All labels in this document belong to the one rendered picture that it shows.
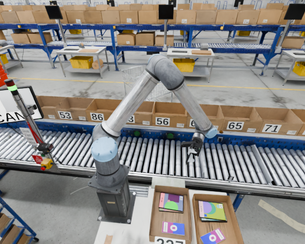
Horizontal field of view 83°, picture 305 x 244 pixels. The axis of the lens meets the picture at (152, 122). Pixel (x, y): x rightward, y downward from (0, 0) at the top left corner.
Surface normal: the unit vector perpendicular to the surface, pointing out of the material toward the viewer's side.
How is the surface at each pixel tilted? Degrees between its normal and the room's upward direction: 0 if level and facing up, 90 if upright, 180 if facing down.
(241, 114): 89
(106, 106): 89
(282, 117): 90
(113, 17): 89
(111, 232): 0
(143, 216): 0
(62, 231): 0
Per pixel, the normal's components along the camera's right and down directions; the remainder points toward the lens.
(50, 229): -0.01, -0.81
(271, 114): -0.14, 0.58
